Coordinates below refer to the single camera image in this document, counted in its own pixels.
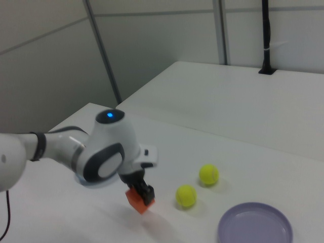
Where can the blue plate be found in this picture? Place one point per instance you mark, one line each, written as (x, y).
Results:
(96, 185)

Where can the purple plate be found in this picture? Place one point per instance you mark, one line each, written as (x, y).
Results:
(253, 225)

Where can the black mount pole with base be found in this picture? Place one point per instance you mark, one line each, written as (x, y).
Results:
(265, 38)

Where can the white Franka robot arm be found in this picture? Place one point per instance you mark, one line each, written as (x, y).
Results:
(111, 141)

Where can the orange cube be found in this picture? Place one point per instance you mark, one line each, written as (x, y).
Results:
(134, 200)

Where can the yellow tennis ball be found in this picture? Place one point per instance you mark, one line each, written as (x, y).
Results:
(186, 196)
(208, 174)

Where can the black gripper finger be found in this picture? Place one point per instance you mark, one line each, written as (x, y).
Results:
(148, 195)

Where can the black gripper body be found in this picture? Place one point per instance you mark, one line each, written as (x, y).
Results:
(132, 178)

